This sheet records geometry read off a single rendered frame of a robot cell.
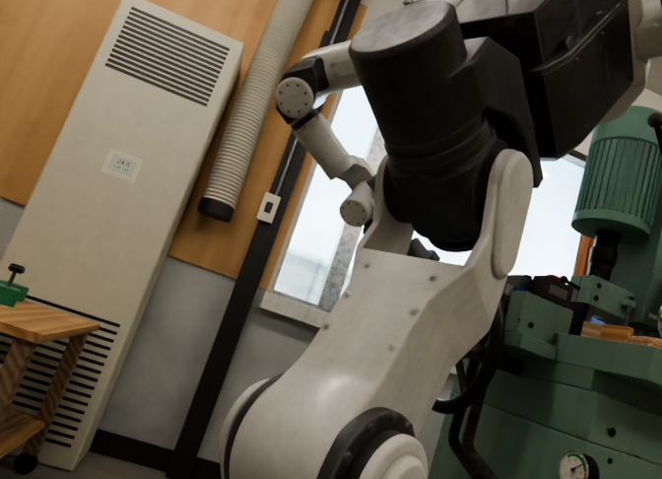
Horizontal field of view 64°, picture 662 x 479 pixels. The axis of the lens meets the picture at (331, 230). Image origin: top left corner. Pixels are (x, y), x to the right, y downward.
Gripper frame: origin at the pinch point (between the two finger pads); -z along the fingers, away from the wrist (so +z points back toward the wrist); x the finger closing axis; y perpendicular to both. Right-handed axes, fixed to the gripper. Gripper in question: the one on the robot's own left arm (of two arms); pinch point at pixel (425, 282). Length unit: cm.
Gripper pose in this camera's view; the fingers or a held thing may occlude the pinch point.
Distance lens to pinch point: 120.3
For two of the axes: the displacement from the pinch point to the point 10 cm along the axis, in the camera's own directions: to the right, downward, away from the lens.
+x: 7.0, -4.3, -5.7
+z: -6.1, -7.8, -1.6
